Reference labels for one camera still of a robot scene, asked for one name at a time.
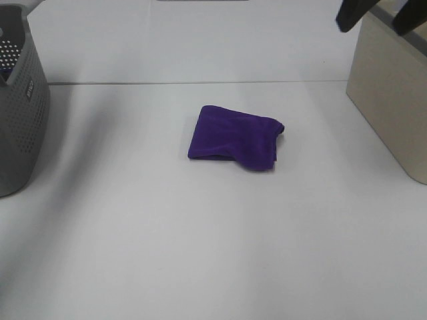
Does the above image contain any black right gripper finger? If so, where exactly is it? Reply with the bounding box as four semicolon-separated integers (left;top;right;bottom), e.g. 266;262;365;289
336;0;379;33
392;0;426;36

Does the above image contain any purple towel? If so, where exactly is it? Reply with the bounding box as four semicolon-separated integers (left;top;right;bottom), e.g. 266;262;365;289
187;105;285;171

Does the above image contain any beige plastic basket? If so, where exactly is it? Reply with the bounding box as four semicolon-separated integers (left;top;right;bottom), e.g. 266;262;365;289
346;1;426;184

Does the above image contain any grey perforated plastic basket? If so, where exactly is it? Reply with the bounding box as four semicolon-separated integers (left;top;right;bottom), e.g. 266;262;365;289
1;3;51;197

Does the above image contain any blue cloth in grey basket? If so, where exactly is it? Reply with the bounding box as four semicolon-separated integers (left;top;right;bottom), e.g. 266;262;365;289
0;69;12;75

